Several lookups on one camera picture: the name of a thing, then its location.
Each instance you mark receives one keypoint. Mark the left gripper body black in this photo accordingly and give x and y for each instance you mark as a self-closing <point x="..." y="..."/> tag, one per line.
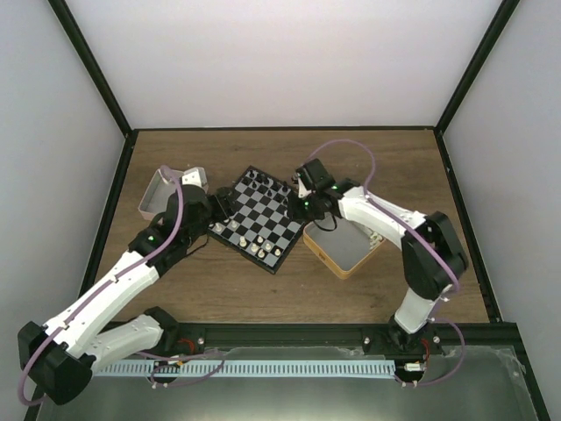
<point x="224" y="209"/>

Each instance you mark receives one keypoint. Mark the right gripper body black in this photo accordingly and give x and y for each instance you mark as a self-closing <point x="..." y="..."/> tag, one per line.
<point x="306" y="213"/>

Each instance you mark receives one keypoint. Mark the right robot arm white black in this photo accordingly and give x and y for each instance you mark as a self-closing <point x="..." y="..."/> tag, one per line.
<point x="433" y="257"/>

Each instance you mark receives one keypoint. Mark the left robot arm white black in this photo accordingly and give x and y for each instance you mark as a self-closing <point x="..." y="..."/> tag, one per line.
<point x="63" y="354"/>

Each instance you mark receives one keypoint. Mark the black white chess board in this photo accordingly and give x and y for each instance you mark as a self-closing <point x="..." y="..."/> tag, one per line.
<point x="261" y="201"/>

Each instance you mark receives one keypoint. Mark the white chess pawns in tin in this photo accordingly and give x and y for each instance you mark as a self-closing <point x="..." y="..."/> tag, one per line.
<point x="375" y="240"/>

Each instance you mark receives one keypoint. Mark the yellow metal tin box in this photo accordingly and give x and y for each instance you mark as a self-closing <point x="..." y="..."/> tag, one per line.
<point x="342" y="250"/>

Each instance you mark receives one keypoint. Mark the pink metal tin tray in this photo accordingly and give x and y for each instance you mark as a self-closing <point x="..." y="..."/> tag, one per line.
<point x="154" y="200"/>

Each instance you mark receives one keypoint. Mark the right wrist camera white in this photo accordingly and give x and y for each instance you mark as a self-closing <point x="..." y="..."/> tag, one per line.
<point x="302" y="190"/>

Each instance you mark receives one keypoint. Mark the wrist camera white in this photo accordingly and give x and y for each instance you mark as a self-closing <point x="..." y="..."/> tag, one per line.
<point x="195" y="176"/>
<point x="302" y="190"/>

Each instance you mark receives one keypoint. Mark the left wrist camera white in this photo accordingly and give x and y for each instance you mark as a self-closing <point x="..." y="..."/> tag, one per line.
<point x="195" y="176"/>

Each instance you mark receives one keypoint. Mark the light blue slotted cable duct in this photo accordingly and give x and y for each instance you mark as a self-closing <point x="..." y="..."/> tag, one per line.
<point x="369" y="369"/>

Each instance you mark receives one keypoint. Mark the black mounting rail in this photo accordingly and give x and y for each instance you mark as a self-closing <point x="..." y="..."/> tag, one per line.
<point x="374" y="339"/>

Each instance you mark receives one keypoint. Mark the black enclosure frame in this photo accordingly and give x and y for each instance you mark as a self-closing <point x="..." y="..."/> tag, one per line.
<point x="491" y="36"/>

